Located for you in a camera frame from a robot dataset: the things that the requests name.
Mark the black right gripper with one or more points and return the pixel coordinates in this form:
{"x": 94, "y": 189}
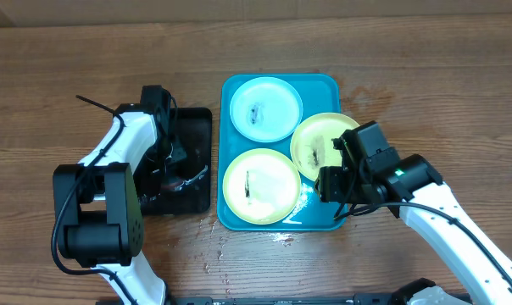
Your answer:
{"x": 331, "y": 188}

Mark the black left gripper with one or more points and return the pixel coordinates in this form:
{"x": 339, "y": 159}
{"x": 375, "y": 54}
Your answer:
{"x": 151, "y": 169}

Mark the yellow plate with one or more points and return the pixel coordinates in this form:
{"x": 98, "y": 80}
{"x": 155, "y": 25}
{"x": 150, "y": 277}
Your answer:
{"x": 261, "y": 186}
{"x": 311, "y": 145}

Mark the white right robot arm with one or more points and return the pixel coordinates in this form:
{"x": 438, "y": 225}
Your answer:
{"x": 418, "y": 195}

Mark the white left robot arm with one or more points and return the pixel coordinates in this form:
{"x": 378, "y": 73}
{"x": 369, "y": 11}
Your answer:
{"x": 98, "y": 226}

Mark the black rectangular water tray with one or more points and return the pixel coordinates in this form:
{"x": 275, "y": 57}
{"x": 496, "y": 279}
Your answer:
{"x": 193, "y": 127}

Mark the light blue plate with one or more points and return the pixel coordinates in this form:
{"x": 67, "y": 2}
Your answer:
{"x": 266, "y": 109}

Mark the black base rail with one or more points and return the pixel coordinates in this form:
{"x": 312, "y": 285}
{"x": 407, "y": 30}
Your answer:
{"x": 358, "y": 299}

